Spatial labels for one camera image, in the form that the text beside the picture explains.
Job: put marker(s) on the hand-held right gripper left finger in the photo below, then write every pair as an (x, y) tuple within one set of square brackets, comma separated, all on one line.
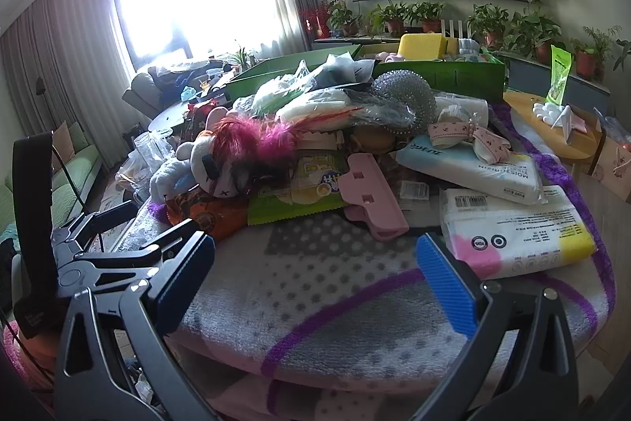
[(185, 273)]

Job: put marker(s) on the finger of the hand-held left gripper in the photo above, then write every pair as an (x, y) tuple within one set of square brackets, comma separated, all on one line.
[(148, 260), (93, 221)]

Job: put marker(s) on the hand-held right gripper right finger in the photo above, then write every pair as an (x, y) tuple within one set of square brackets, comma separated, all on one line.
[(446, 288)]

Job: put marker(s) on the pink patterned bow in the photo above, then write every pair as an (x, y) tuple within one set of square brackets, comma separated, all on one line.
[(446, 130)]

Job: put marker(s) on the silver scouring ball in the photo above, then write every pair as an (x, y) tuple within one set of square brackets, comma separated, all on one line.
[(402, 98)]

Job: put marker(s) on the green sofa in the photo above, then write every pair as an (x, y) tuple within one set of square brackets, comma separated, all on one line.
[(74, 164)]

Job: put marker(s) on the orange snack packet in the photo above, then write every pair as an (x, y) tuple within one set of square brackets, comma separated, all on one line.
[(212, 216)]

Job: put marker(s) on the crumpled clear plastic bags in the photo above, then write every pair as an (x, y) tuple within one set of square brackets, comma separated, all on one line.
[(148, 154)]

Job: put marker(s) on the pink yellow tissue pack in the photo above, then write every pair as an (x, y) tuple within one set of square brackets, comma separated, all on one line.
[(517, 233)]

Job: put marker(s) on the small clear label packet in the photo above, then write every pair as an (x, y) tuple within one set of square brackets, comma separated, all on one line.
[(413, 194)]

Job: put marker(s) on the white plush toy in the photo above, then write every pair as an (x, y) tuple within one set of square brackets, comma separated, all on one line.
[(197, 159)]

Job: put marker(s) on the blue white tissue pack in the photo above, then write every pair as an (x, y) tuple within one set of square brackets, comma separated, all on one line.
[(468, 169)]

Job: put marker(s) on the large pink clip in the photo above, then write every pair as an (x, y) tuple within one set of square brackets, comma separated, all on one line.
[(369, 194)]

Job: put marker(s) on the dark round coffee table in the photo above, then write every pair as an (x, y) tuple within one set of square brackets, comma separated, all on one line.
[(167, 120)]

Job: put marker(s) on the green snack packet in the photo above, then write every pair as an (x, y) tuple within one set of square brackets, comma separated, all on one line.
[(296, 199)]

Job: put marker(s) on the grey armchair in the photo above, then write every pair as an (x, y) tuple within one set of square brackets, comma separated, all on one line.
[(143, 90)]

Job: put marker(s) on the pink feather toy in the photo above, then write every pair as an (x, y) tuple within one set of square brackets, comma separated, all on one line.
[(276, 137)]

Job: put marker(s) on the brown curtain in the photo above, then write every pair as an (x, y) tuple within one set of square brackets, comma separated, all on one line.
[(64, 56)]

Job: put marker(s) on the round wooden side table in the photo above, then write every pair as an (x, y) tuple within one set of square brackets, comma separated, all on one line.
[(552, 140)]

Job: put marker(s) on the white card stand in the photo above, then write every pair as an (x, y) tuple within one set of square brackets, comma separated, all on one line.
[(567, 125)]

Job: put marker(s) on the paper gift bag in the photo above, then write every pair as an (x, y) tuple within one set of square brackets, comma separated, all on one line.
[(611, 164)]

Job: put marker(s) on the clear plastic bag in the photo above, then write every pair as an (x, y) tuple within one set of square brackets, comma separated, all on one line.
[(281, 88)]

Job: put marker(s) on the empty green cardboard box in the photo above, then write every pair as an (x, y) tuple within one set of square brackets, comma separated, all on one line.
[(261, 78)]

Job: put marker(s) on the potted spider plant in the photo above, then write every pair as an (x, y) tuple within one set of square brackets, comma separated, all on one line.
[(239, 56)]

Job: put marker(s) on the tv cabinet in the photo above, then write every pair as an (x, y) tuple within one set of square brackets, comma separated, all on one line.
[(542, 80)]

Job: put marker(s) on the dark cloth in plastic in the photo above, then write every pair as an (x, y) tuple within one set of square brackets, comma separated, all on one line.
[(345, 71)]

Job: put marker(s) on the green stand-up pouch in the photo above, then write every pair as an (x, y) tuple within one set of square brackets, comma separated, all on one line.
[(559, 75)]

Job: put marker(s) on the yellow sponge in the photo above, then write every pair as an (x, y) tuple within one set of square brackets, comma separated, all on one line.
[(421, 46)]

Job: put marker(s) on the white router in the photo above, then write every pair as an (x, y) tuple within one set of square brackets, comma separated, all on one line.
[(453, 29)]

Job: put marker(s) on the green potted plant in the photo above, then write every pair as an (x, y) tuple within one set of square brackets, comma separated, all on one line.
[(535, 34), (345, 16), (488, 21), (394, 14), (429, 14), (622, 53), (591, 48)]

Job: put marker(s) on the red flower decoration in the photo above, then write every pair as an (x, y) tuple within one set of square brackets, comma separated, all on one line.
[(313, 19)]

